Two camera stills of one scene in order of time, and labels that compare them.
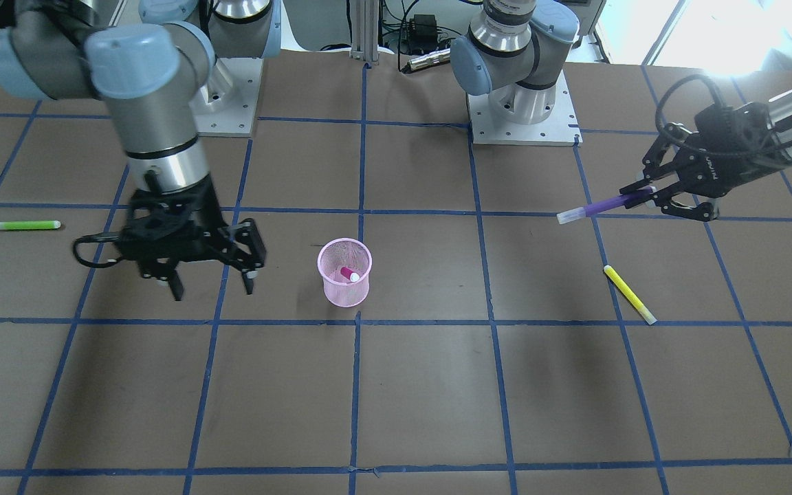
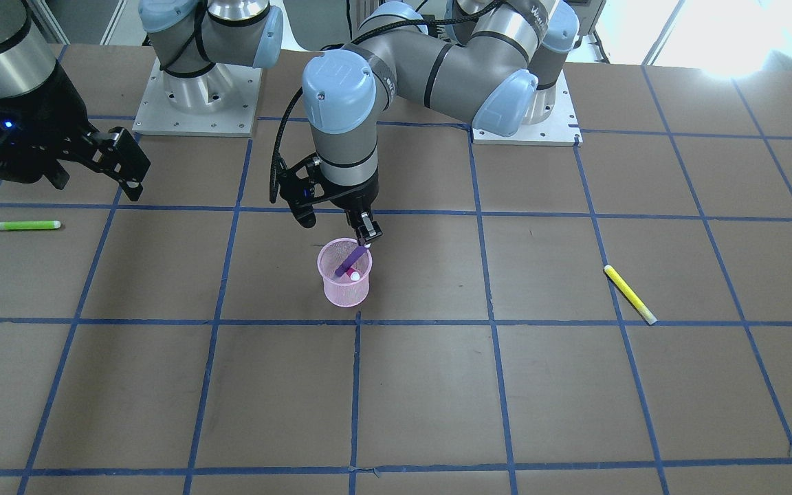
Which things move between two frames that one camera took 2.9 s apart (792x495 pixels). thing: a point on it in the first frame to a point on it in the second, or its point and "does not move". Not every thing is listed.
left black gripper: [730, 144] to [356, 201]
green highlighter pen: [28, 225] does not move
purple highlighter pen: [603, 206] to [355, 256]
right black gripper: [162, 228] to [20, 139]
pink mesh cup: [353, 254] does not move
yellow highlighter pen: [646, 315] does not move
